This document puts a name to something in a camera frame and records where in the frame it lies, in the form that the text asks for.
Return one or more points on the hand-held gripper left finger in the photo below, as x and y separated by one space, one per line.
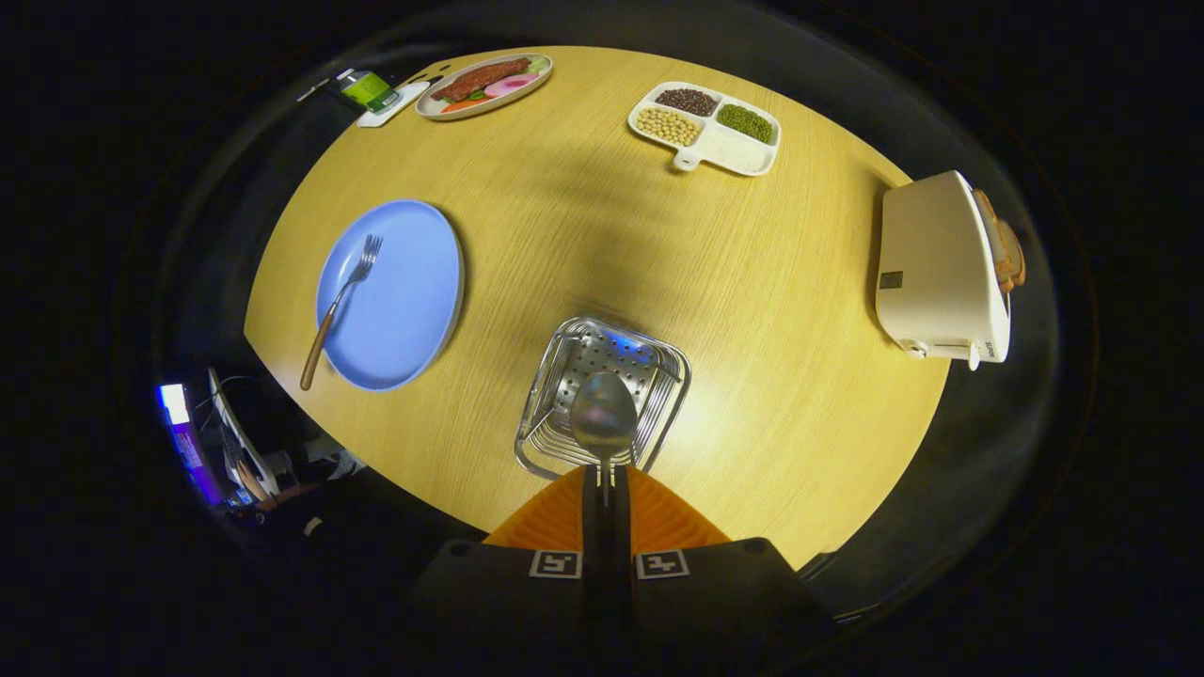
593 527

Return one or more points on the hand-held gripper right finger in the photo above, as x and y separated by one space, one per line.
621 536

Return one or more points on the metal spoon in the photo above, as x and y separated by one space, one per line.
604 414

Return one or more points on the blue round plate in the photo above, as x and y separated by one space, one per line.
404 301

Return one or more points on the grey laptop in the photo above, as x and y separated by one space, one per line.
237 432

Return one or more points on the white divided tray with beans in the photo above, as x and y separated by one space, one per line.
734 150

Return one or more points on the white toaster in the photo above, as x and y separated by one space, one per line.
931 263

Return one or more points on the lit computer monitor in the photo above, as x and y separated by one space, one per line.
183 437

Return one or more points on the oval plate with food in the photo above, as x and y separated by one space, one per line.
480 80

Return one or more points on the white square coaster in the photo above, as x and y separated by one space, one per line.
402 105

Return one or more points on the toast slice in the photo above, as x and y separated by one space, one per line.
1006 254

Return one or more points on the green drink bottle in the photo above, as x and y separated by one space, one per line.
369 91

